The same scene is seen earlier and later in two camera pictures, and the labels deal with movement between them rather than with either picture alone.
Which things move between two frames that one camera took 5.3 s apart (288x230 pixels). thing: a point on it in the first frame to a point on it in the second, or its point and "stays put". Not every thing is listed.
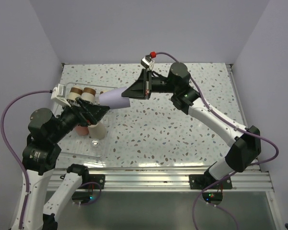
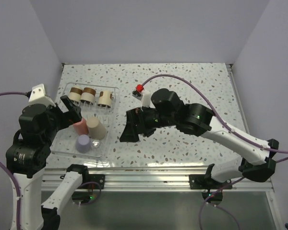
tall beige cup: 98,131 stays put
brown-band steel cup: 88,95 stays put
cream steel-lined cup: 74,93 stays put
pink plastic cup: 82,131 stays put
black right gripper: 137,90 to 135,116
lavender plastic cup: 114,98 to 83,143
